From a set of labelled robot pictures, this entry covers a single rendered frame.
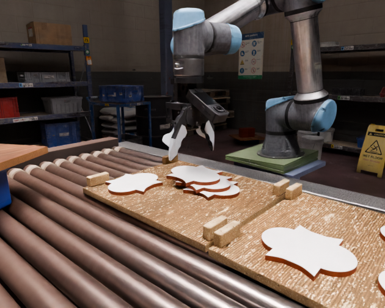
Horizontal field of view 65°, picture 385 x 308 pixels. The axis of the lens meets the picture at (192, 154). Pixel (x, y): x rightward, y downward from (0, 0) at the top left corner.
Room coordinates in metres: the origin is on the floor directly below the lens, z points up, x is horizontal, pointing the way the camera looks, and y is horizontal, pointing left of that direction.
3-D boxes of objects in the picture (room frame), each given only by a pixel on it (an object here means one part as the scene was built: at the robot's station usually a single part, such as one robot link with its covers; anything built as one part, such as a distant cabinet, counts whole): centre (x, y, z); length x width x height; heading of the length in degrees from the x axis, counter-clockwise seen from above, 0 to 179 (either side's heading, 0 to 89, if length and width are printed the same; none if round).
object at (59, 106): (4.66, 1.99, 0.76); 0.50 x 0.36 x 0.24; 139
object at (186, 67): (0.77, 0.01, 1.23); 0.08 x 0.08 x 0.05
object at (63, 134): (4.64, 2.07, 0.32); 0.50 x 0.41 x 0.37; 129
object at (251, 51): (6.45, -1.18, 1.55); 0.61 x 0.02 x 0.91; 43
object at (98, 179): (0.76, 0.25, 0.95); 0.06 x 0.02 x 0.03; 139
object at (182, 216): (0.73, 0.02, 0.93); 0.41 x 0.35 x 0.02; 49
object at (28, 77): (4.50, 2.15, 1.16); 0.60 x 0.40 x 0.15; 136
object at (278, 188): (0.70, -0.22, 0.95); 0.06 x 0.02 x 0.03; 139
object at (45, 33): (4.61, 2.04, 1.74); 0.50 x 0.38 x 0.32; 133
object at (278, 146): (1.21, -0.36, 0.95); 0.15 x 0.15 x 0.10
